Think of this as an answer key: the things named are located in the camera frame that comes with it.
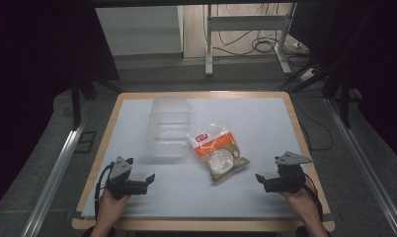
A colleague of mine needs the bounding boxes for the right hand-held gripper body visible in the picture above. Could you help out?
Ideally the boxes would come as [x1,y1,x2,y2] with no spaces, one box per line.
[263,150,314,195]

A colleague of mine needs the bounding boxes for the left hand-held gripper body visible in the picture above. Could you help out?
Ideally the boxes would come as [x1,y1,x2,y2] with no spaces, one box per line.
[105,155,149,200]

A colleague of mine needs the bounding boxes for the clear snack bag orange label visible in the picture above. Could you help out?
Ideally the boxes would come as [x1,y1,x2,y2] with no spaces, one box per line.
[186,120,251,184]

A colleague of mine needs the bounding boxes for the clear plastic container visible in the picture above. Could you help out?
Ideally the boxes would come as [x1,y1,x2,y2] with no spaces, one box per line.
[146,95,192,159]

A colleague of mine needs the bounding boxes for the person's left hand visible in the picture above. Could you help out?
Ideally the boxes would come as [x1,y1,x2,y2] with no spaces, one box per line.
[97,188,132,221]

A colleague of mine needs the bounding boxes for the person's right hand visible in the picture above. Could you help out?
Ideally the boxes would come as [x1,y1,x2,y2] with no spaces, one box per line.
[279,183,320,221]

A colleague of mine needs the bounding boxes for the white table mat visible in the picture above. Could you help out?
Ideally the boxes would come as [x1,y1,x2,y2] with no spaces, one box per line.
[80,97,315,219]

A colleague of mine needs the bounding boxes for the black metal stand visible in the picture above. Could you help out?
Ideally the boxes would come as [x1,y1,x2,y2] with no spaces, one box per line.
[291,58,354,130]
[69,77,123,130]

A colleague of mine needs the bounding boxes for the white power strip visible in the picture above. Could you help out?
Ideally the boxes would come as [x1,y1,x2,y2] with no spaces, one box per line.
[298,67,319,82]

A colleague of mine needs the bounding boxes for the white cabinet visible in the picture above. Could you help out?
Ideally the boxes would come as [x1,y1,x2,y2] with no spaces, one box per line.
[95,5,185,57]

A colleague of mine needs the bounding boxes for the dark curtain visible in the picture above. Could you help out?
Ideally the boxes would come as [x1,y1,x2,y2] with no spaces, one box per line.
[0,0,121,213]
[289,0,397,169]

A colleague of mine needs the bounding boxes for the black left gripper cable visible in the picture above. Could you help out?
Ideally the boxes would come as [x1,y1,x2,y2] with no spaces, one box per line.
[94,161,115,219]

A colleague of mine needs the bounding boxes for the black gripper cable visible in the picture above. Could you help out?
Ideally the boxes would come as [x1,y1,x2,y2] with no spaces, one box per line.
[302,173,325,222]
[94,161,115,219]

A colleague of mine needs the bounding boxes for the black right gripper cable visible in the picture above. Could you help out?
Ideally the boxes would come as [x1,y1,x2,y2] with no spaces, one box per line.
[302,173,325,222]

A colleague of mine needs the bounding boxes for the black floor socket frame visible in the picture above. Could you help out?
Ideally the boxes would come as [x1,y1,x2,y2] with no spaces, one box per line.
[74,130,98,154]

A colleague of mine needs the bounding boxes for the thin black floor cable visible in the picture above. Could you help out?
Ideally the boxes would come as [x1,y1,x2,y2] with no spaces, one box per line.
[291,102,335,152]

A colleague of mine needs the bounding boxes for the aluminium floor rail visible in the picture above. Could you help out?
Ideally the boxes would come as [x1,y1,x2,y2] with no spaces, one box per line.
[20,119,87,237]
[324,98,397,237]

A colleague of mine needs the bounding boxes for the black coiled floor cables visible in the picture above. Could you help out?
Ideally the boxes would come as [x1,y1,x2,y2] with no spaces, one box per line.
[211,3,288,57]

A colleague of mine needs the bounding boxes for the white metal desk frame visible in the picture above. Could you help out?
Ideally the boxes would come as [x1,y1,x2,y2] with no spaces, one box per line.
[204,2,298,77]

